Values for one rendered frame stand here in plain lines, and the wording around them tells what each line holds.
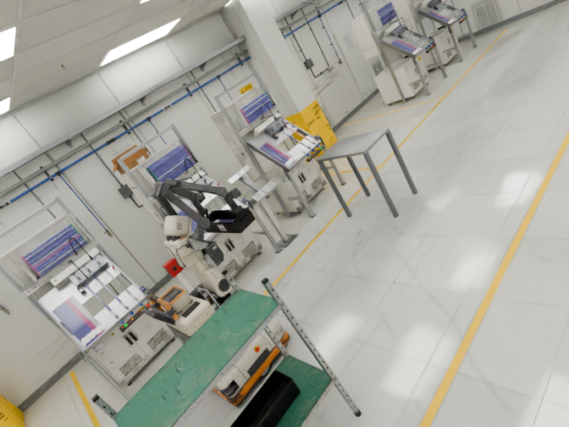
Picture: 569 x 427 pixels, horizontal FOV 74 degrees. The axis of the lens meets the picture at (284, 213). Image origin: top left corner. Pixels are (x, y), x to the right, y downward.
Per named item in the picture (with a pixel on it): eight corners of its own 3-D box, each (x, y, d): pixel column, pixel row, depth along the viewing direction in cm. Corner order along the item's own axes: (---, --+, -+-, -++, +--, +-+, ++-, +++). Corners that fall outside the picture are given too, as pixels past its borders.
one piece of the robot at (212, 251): (214, 269, 285) (197, 248, 277) (198, 267, 307) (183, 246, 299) (229, 256, 293) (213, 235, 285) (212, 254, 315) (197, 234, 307)
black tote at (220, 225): (207, 232, 328) (199, 223, 324) (220, 219, 337) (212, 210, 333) (240, 233, 283) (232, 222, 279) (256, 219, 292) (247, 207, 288)
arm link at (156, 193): (146, 192, 279) (156, 193, 274) (156, 180, 287) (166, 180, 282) (175, 230, 310) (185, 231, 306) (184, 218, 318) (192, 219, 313)
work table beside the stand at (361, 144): (397, 217, 386) (364, 151, 358) (347, 217, 443) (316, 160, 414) (417, 191, 407) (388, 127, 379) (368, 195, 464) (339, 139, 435)
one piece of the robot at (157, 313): (184, 329, 265) (155, 319, 253) (165, 319, 293) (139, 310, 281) (190, 313, 268) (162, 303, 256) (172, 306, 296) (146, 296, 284)
